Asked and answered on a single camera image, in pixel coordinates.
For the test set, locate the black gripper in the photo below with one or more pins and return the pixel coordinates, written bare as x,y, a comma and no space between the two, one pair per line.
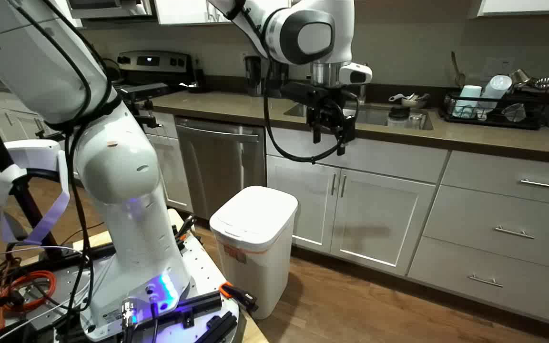
329,108

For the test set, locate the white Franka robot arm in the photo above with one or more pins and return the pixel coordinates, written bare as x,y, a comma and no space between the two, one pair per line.
123,172

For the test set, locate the white bin lid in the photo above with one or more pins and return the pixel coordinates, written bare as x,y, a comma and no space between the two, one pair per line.
255,214

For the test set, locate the white trash bin body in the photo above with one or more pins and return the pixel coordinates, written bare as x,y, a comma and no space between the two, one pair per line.
259,273

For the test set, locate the steel kitchen sink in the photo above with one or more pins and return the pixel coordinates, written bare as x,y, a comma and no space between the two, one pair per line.
377,117

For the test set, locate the white sink false front panel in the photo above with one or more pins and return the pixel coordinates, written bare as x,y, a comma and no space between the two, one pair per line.
390,157

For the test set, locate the black sponge holder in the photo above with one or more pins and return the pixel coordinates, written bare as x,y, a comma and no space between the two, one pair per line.
400,113

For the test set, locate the white sink cabinet door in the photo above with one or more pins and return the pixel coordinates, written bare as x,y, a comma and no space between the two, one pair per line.
377,220
300,201

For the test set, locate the white faucet side items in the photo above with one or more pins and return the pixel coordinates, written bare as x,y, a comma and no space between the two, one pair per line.
409,100

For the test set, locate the dark coffee maker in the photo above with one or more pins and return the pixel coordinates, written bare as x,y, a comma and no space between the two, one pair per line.
255,75

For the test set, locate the stainless steel dishwasher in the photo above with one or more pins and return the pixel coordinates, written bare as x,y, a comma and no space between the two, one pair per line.
218,169

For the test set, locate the dark kitchen utensil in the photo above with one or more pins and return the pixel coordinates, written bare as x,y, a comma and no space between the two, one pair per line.
459,70

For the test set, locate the brown kitchen countertop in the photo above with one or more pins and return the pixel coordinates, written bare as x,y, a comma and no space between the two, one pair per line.
478,136

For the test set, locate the white narrow base cabinet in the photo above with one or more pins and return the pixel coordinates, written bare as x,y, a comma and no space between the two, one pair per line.
171,169

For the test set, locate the white plastic container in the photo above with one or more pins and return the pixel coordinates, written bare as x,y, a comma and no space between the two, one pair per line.
497,87

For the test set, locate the black dish rack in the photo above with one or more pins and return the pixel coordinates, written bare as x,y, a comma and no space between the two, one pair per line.
510,113

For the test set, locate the clear glass bowl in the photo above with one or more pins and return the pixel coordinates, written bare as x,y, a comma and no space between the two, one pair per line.
516,113

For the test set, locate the orange black clamp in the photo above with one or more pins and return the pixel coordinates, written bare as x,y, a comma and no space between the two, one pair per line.
238,294

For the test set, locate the white shallow cabinet drawer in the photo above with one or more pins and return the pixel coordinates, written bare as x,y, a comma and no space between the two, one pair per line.
516,182

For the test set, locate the black steel stove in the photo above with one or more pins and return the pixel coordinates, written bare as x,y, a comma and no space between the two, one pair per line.
154,68

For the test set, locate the white deep cabinet drawer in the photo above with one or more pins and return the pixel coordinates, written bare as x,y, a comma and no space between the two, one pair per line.
504,232
491,279

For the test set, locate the metal kitchenware piece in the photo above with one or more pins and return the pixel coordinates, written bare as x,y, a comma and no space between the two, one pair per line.
535,81

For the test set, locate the dark range hood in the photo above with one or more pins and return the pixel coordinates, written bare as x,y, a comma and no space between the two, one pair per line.
110,7

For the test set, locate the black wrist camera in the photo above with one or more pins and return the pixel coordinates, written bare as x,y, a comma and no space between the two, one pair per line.
295,92

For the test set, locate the white wall cabinet door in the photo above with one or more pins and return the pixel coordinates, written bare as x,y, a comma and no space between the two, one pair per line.
186,11
529,5

